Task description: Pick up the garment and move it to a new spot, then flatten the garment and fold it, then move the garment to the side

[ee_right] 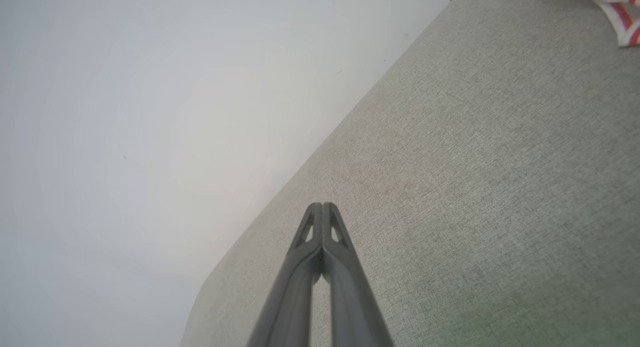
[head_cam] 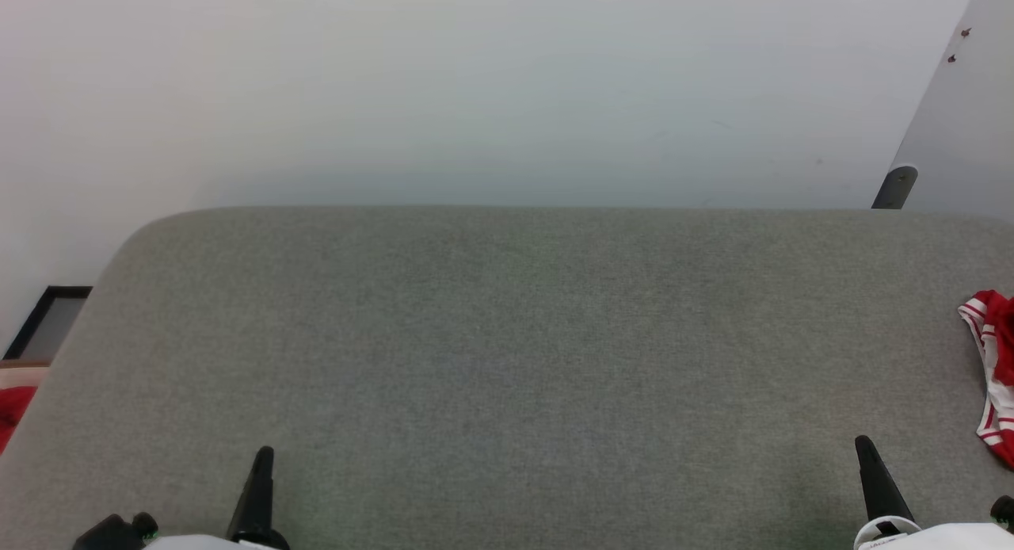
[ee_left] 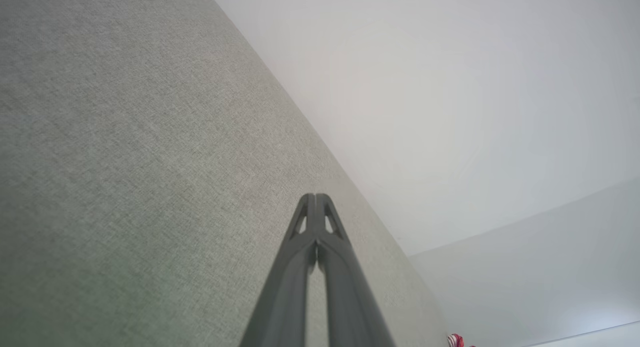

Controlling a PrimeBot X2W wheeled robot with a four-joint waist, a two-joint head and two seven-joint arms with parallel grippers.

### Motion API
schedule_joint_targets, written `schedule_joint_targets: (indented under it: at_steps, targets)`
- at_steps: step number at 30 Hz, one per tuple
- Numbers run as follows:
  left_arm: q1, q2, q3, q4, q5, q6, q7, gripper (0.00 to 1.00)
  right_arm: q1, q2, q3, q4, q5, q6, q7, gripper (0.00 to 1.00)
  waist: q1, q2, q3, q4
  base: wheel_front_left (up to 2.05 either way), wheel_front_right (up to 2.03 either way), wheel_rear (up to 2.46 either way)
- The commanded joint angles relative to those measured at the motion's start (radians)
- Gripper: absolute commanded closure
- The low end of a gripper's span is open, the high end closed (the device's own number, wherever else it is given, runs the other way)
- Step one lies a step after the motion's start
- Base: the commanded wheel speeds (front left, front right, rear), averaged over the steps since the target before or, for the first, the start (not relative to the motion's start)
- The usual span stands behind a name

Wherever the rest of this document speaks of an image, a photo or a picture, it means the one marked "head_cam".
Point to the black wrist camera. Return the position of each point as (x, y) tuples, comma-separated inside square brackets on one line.
[(115, 534), (1004, 512)]

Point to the white door panel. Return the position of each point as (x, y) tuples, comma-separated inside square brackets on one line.
[(970, 122)]

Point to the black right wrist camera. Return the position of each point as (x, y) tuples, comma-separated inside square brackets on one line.
[(1004, 512)]

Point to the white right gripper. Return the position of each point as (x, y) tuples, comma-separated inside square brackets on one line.
[(951, 538)]

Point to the grey metal post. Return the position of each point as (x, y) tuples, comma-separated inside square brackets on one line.
[(895, 187)]

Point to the red cloth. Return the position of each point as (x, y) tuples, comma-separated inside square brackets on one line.
[(12, 411)]

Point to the red white Bulls jersey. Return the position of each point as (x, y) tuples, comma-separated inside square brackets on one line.
[(1000, 360)]

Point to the black framed panel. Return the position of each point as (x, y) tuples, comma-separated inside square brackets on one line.
[(24, 332)]

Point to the beige perforated laundry basket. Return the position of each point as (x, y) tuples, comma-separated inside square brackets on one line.
[(20, 374)]

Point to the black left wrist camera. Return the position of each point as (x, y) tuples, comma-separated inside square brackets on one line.
[(115, 534)]

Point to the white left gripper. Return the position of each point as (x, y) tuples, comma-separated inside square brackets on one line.
[(206, 544)]

